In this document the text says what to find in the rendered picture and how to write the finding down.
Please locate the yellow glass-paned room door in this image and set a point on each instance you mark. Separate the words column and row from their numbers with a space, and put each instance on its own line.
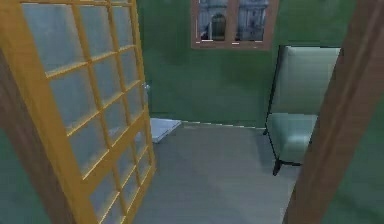
column 83, row 110

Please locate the pale grey flat cushion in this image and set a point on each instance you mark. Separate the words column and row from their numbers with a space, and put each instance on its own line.
column 162, row 128

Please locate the brown framed window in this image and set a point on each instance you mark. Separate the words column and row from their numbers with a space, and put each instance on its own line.
column 234, row 23

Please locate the brown wooden door frame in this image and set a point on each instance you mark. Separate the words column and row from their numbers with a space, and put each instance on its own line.
column 336, row 126

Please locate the pale green armchair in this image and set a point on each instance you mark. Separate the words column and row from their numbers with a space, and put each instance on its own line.
column 296, row 110

